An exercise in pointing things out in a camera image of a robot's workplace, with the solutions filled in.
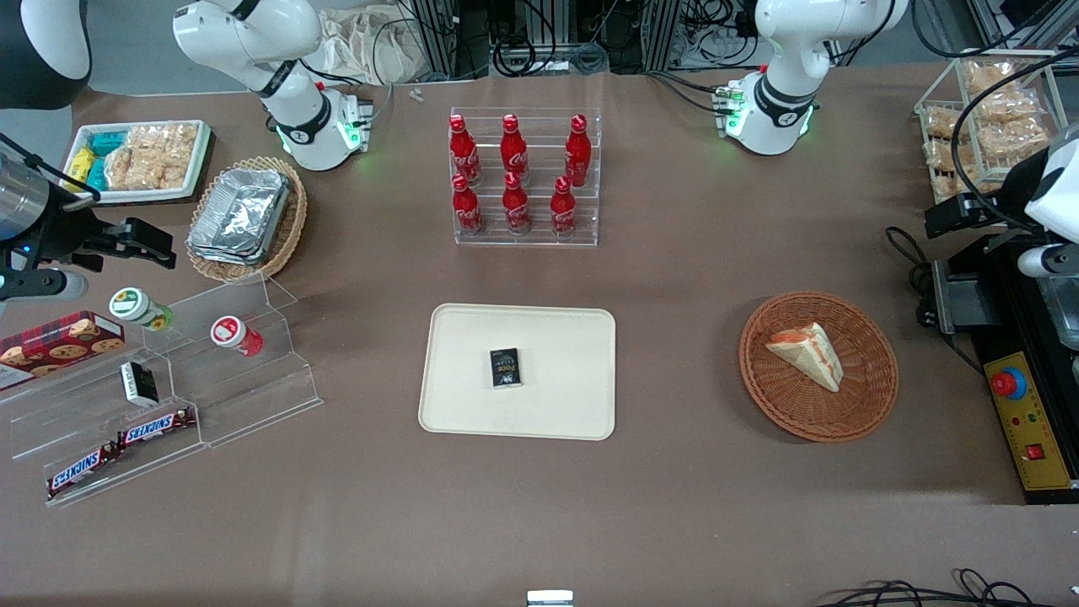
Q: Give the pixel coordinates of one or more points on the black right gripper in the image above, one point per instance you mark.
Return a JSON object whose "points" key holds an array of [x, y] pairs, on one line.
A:
{"points": [[67, 233]]}

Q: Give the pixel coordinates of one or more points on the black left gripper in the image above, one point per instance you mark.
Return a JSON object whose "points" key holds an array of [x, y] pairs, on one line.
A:
{"points": [[1005, 195]]}

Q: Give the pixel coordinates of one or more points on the triangular sandwich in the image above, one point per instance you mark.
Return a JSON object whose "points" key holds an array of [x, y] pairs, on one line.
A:
{"points": [[809, 354]]}

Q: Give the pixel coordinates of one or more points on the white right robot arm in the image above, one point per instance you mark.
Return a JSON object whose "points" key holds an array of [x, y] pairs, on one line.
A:
{"points": [[253, 34]]}

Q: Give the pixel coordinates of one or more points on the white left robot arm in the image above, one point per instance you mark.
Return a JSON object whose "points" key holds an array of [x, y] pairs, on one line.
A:
{"points": [[788, 51]]}

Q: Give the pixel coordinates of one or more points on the white rectangular snack tray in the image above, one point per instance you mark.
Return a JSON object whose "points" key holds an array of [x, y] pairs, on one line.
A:
{"points": [[201, 160]]}

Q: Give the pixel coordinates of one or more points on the oval light wicker basket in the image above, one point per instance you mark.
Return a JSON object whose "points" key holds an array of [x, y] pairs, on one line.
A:
{"points": [[291, 228]]}

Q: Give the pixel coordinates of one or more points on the round brown wicker basket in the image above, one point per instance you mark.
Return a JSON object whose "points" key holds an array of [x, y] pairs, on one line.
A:
{"points": [[809, 413]]}

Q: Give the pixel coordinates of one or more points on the beige plastic tray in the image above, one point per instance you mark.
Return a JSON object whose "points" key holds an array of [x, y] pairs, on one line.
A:
{"points": [[556, 405]]}

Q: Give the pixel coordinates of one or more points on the green bottle with white lid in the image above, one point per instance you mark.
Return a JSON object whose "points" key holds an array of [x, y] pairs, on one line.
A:
{"points": [[135, 305]]}

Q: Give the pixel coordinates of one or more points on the clear rice cracker pack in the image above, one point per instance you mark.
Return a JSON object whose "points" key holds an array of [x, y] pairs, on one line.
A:
{"points": [[120, 169], [164, 156]]}

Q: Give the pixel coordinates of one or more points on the black equipment platform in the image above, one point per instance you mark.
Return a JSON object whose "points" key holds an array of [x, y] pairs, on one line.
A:
{"points": [[999, 287]]}

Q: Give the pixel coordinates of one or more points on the teal snack packet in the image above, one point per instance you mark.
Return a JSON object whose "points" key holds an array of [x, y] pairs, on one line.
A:
{"points": [[107, 142], [95, 174]]}

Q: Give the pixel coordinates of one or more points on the stacked aluminium foil containers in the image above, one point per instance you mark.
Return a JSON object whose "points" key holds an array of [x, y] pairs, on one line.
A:
{"points": [[240, 215]]}

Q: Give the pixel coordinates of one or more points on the clear cracker bag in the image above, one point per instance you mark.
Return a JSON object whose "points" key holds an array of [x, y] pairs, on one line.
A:
{"points": [[944, 122], [1007, 110], [1011, 142], [999, 76]]}

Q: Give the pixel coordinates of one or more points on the yellow snack packet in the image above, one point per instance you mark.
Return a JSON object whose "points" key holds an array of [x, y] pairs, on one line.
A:
{"points": [[80, 164]]}

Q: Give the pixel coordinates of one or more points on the red bottle with white lid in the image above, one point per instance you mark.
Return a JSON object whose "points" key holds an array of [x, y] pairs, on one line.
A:
{"points": [[232, 333]]}

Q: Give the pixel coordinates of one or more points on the red cookie box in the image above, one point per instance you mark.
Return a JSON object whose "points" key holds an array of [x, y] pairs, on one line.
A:
{"points": [[59, 346]]}

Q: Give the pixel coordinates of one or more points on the small black white box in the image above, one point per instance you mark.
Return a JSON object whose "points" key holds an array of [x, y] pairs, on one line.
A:
{"points": [[139, 384]]}

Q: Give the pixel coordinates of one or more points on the clear plastic container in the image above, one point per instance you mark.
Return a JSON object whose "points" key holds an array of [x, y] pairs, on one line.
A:
{"points": [[1064, 312]]}

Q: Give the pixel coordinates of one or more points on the clear acrylic stepped display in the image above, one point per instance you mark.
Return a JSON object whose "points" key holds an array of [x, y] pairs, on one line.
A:
{"points": [[244, 396]]}

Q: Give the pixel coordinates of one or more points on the Snickers chocolate bar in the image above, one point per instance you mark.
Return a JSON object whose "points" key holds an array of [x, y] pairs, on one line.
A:
{"points": [[80, 472], [156, 427]]}

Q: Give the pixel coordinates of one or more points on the yellow emergency stop box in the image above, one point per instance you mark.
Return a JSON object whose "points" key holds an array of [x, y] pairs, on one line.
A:
{"points": [[1033, 430]]}

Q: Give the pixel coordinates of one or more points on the beige cloth bag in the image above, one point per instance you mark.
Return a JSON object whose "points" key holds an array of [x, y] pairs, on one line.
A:
{"points": [[362, 42]]}

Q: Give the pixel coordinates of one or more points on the red cola bottle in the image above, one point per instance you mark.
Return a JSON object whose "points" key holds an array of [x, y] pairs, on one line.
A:
{"points": [[562, 211], [516, 206], [513, 150], [577, 152], [460, 152], [466, 209]]}

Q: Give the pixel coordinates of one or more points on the small black card box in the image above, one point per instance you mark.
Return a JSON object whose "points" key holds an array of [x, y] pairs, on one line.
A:
{"points": [[506, 368]]}

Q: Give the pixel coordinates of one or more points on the clear acrylic bottle rack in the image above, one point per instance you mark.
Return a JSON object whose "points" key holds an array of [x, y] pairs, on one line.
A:
{"points": [[539, 228]]}

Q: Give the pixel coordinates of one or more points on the small white block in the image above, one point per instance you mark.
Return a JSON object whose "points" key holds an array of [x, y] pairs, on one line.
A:
{"points": [[550, 598]]}

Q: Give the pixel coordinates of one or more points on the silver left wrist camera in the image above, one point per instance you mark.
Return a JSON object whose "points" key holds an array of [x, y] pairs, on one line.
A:
{"points": [[1049, 261]]}

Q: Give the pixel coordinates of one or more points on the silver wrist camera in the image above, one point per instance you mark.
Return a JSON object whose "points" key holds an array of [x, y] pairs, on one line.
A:
{"points": [[1049, 261], [42, 285]]}

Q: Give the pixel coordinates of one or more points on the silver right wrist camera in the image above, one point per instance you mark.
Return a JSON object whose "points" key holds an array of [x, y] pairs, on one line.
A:
{"points": [[42, 285]]}

